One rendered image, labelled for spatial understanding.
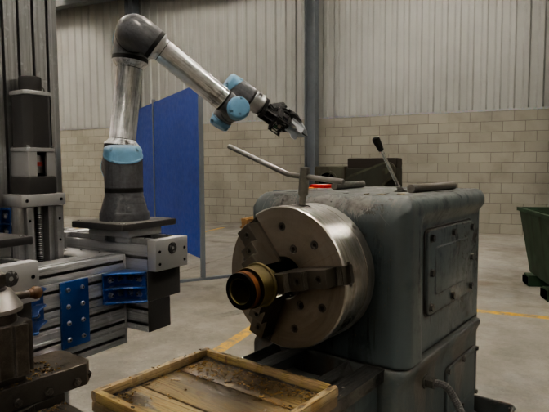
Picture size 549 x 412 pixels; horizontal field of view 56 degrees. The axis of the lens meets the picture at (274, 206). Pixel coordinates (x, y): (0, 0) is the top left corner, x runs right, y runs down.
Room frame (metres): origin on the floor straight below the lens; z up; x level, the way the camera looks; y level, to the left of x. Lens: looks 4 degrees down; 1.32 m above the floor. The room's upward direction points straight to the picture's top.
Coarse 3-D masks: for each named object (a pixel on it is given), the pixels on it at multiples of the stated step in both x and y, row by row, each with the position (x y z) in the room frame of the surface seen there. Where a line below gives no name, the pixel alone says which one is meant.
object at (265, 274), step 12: (252, 264) 1.06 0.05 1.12; (264, 264) 1.05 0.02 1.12; (240, 276) 1.01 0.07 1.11; (252, 276) 1.01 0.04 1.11; (264, 276) 1.02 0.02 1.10; (228, 288) 1.03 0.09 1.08; (240, 288) 1.06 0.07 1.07; (252, 288) 0.99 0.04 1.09; (264, 288) 1.01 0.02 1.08; (276, 288) 1.03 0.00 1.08; (240, 300) 1.04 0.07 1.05; (252, 300) 0.99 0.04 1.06; (264, 300) 1.01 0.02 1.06
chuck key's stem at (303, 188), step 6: (300, 168) 1.14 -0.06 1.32; (306, 168) 1.13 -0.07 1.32; (300, 174) 1.14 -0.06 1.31; (306, 174) 1.13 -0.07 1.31; (300, 180) 1.14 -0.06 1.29; (306, 180) 1.14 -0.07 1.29; (300, 186) 1.14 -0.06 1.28; (306, 186) 1.14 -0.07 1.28; (300, 192) 1.14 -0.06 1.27; (306, 192) 1.14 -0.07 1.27; (300, 198) 1.14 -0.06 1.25; (300, 204) 1.14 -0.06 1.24
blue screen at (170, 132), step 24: (168, 96) 7.14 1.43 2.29; (192, 96) 6.29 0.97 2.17; (144, 120) 8.35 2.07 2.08; (168, 120) 7.16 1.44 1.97; (192, 120) 6.30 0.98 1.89; (144, 144) 8.38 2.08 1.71; (168, 144) 7.18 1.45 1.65; (192, 144) 6.31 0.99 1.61; (144, 168) 8.41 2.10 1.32; (168, 168) 7.20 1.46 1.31; (192, 168) 6.33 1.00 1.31; (144, 192) 8.44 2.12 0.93; (168, 192) 7.22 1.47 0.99; (192, 192) 6.34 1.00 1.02; (168, 216) 7.24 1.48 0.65; (192, 216) 6.35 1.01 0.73; (192, 240) 6.37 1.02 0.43
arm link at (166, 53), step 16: (128, 16) 1.63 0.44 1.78; (144, 16) 1.65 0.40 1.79; (128, 32) 1.61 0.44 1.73; (144, 32) 1.60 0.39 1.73; (160, 32) 1.63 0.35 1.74; (128, 48) 1.66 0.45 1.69; (144, 48) 1.62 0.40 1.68; (160, 48) 1.62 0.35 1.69; (176, 48) 1.65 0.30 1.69; (160, 64) 1.66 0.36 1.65; (176, 64) 1.64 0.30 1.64; (192, 64) 1.66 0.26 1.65; (192, 80) 1.67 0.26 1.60; (208, 80) 1.68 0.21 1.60; (208, 96) 1.69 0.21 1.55; (224, 96) 1.69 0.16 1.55; (240, 96) 1.70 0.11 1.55; (224, 112) 1.72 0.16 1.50; (240, 112) 1.69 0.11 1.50
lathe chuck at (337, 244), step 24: (264, 216) 1.16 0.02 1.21; (288, 216) 1.11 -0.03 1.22; (312, 216) 1.08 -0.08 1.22; (336, 216) 1.14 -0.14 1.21; (240, 240) 1.20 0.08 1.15; (288, 240) 1.12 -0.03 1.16; (312, 240) 1.08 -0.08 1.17; (336, 240) 1.05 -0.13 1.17; (240, 264) 1.20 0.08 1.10; (288, 264) 1.21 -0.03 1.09; (312, 264) 1.08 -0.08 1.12; (336, 264) 1.04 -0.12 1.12; (360, 264) 1.08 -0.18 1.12; (336, 288) 1.04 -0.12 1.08; (360, 288) 1.07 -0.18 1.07; (288, 312) 1.12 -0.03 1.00; (312, 312) 1.08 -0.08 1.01; (336, 312) 1.04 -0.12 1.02; (288, 336) 1.12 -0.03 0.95; (312, 336) 1.08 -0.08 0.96
